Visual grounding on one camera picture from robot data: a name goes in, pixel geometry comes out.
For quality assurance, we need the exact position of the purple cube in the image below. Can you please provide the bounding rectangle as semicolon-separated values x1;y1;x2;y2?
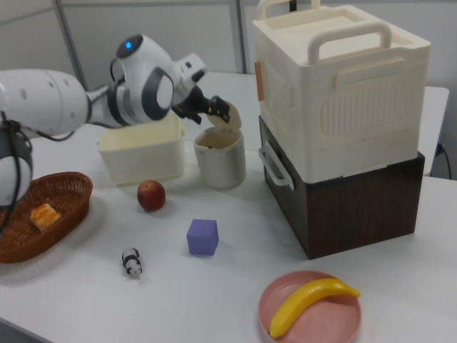
186;219;219;257

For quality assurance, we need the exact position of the pink plate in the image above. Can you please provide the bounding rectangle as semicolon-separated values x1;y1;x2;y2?
258;270;363;343

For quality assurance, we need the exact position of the black wall cable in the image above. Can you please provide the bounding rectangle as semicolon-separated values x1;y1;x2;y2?
436;141;453;179

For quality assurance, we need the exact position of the small panda toy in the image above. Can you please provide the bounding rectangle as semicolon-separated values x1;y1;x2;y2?
121;247;144;279

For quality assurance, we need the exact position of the cream storage box with handles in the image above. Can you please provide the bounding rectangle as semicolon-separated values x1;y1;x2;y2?
251;0;431;186

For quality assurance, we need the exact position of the yellow banana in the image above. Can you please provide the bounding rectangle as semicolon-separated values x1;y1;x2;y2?
268;277;361;339

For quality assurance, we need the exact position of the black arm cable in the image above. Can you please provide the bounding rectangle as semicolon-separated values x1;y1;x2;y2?
0;111;34;235

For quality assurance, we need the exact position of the brown wicker basket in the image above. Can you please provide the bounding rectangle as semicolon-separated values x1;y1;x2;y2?
0;171;94;264

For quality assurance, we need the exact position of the white drawer handle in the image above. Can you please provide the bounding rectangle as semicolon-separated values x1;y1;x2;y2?
258;138;295;191

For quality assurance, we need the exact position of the dark wooden drawer box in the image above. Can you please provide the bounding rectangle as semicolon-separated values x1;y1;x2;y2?
258;114;426;261

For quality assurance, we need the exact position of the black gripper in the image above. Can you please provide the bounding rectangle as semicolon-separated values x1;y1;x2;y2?
172;84;231;125

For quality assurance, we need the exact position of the cream trash can with lid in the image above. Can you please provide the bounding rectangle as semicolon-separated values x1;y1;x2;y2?
193;101;247;190

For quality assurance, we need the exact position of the cream open plastic bin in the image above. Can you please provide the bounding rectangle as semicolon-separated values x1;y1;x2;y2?
96;114;187;187

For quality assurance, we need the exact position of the red apple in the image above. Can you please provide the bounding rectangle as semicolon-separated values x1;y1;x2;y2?
136;179;167;213

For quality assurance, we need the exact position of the orange toast piece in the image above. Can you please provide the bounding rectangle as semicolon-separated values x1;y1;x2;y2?
30;203;61;234

